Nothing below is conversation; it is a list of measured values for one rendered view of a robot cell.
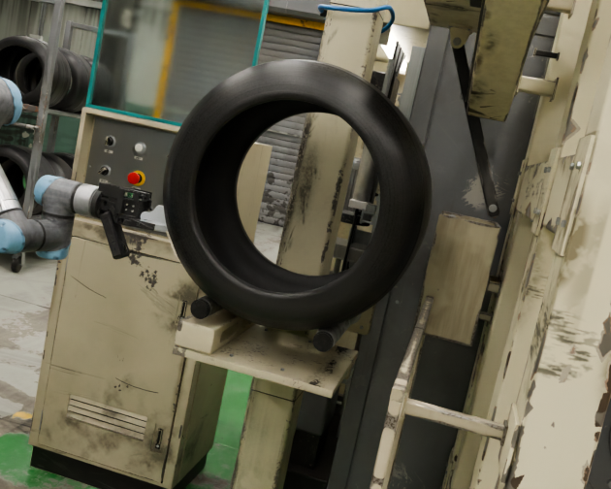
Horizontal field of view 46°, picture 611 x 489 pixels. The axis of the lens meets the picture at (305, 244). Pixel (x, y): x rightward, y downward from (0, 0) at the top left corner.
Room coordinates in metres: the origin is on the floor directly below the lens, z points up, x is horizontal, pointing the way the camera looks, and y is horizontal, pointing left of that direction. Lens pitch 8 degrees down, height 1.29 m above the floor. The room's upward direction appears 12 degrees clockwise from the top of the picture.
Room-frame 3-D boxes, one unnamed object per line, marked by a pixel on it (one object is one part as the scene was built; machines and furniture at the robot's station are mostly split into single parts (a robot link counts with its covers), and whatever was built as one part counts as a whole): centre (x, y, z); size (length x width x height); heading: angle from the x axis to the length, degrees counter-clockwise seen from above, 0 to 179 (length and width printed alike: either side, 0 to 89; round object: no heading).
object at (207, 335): (1.69, 0.16, 0.84); 0.36 x 0.09 x 0.06; 168
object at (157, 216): (1.63, 0.34, 1.06); 0.09 x 0.03 x 0.06; 78
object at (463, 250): (1.81, -0.39, 1.05); 0.20 x 0.15 x 0.30; 168
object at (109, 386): (2.50, 0.50, 0.63); 0.56 x 0.41 x 1.27; 78
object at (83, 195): (1.68, 0.52, 1.06); 0.08 x 0.05 x 0.08; 168
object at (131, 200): (1.66, 0.44, 1.07); 0.12 x 0.08 x 0.09; 78
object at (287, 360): (1.67, 0.02, 0.80); 0.37 x 0.36 x 0.02; 78
